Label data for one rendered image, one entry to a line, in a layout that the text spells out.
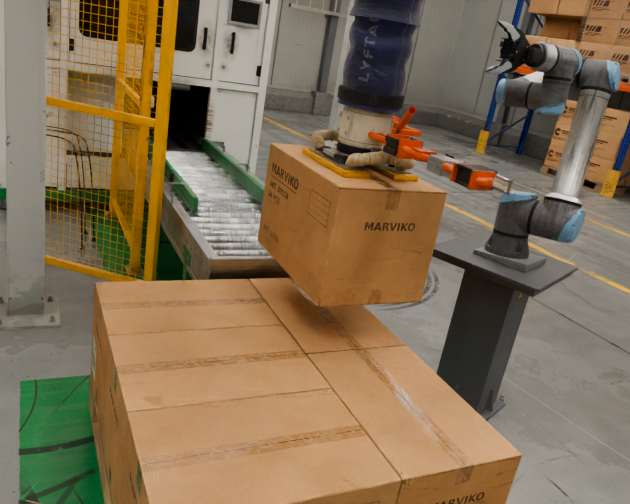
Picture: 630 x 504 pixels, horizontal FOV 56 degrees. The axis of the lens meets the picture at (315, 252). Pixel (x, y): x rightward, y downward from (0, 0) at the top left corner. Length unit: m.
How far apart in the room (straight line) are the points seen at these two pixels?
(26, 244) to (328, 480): 2.02
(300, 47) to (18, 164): 9.76
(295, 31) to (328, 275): 10.54
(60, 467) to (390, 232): 1.38
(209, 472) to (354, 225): 0.84
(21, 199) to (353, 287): 1.68
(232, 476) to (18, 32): 2.06
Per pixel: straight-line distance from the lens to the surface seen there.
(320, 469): 1.54
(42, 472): 2.33
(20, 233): 3.07
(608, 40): 10.29
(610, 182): 9.83
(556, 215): 2.60
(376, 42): 1.99
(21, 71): 2.89
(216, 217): 3.22
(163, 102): 3.02
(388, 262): 1.96
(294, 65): 12.29
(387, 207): 1.88
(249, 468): 1.51
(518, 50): 2.04
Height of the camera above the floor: 1.52
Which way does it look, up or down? 20 degrees down
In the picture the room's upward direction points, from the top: 10 degrees clockwise
